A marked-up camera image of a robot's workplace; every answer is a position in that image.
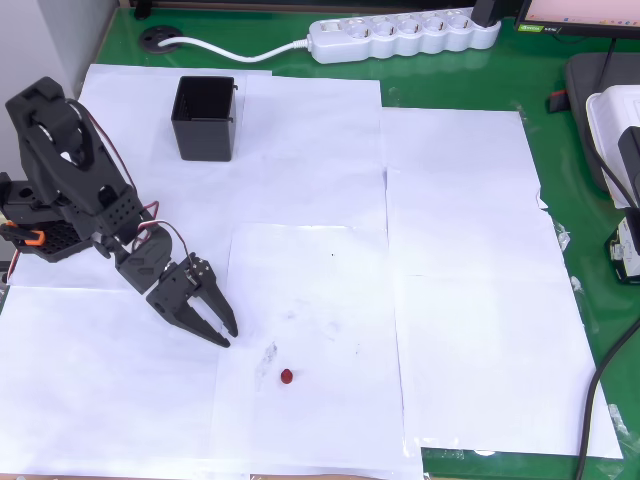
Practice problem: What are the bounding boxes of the black square cup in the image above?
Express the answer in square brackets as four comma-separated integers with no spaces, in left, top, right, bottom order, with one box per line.
[170,75,239,162]

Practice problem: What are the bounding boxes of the white paper sheet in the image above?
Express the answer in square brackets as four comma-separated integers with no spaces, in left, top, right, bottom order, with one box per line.
[7,63,274,292]
[243,73,390,251]
[379,106,550,211]
[0,284,251,479]
[384,167,574,281]
[208,221,426,479]
[392,273,625,460]

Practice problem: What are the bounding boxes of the black orange table clamp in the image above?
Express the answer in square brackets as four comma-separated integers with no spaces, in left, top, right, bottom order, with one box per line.
[0,222,46,250]

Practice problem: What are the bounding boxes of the white power strip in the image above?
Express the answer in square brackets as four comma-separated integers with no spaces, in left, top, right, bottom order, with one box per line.
[306,7,502,65]

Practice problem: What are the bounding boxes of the black plug adapter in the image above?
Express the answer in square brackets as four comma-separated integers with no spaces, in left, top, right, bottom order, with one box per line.
[472,0,503,27]

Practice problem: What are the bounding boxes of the dark grey pad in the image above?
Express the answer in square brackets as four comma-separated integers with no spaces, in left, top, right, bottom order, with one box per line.
[564,52,640,196]

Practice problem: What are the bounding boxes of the white foam container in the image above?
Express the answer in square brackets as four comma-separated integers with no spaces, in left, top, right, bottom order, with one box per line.
[585,84,640,209]

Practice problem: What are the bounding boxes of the black device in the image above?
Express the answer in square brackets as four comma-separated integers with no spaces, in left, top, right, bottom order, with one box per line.
[617,125,640,209]

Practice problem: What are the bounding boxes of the black computer monitor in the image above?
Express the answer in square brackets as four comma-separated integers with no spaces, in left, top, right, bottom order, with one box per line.
[515,0,640,40]

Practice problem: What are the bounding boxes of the red white servo cable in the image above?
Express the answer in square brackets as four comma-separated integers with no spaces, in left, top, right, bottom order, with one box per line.
[158,222,197,266]
[130,199,162,247]
[67,98,139,194]

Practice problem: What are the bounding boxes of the black desk cable grommet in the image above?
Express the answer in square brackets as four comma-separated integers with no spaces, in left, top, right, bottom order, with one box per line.
[139,26,184,54]

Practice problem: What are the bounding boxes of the white power strip cable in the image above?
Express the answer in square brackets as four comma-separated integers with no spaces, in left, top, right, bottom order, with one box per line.
[158,35,314,64]

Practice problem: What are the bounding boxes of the thick black cable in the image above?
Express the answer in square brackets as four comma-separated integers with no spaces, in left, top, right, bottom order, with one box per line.
[574,319,640,480]

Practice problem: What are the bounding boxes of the thin black monitor cable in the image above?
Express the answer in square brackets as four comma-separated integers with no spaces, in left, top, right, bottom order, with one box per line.
[602,37,617,87]

